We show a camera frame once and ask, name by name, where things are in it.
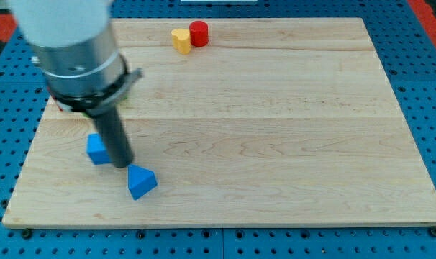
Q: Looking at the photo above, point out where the blue triangular block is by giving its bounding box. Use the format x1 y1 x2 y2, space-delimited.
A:
127 164 158 200

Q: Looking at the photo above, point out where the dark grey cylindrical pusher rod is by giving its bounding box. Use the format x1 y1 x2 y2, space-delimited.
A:
91 107 133 168

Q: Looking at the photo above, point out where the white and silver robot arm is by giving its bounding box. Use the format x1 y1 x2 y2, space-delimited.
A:
9 0 142 117

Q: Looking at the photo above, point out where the blue cube block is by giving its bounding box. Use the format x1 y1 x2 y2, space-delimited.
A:
86 133 111 165

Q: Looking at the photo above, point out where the light wooden board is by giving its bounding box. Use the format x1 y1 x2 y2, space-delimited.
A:
2 18 436 229

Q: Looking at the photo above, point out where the yellow heart block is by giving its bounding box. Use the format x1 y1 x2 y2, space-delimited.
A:
171 28 191 55

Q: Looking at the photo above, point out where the red cylinder block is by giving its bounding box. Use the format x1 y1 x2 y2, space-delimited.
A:
189 21 209 47

